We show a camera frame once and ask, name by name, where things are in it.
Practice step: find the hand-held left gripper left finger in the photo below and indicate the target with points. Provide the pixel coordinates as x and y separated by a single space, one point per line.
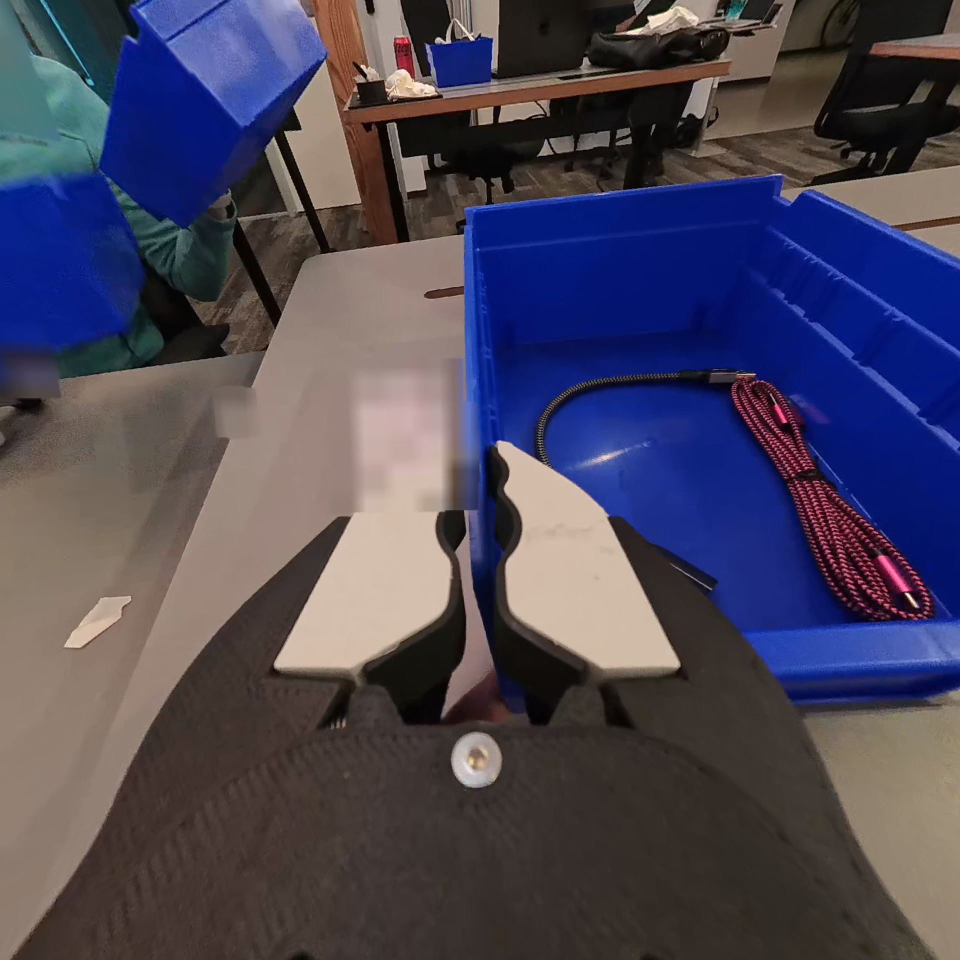
375 592

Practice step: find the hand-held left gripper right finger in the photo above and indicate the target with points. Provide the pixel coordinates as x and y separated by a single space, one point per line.
577 592

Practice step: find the blue plastic bin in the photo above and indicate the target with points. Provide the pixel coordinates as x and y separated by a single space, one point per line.
210 105
675 315
67 262

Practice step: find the white paper scrap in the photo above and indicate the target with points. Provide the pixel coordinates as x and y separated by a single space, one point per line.
97 622

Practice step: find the black cup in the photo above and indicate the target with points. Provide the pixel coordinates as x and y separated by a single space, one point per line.
369 88

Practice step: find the white crumpled tissue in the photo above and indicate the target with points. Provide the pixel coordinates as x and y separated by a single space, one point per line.
411 86

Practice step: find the wooden office desk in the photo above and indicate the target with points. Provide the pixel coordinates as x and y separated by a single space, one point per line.
525 86

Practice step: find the blue tote bag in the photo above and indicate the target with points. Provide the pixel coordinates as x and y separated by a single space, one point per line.
459 60

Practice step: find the red drink can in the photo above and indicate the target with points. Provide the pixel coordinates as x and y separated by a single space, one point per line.
403 52

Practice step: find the black duffel bag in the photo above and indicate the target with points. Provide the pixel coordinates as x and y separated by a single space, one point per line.
652 46

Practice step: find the black laptop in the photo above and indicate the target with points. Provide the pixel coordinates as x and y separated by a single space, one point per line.
540 37

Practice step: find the black office chair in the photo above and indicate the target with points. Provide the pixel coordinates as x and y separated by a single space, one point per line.
885 112

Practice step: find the wooden post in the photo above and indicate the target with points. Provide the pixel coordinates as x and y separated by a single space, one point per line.
360 150

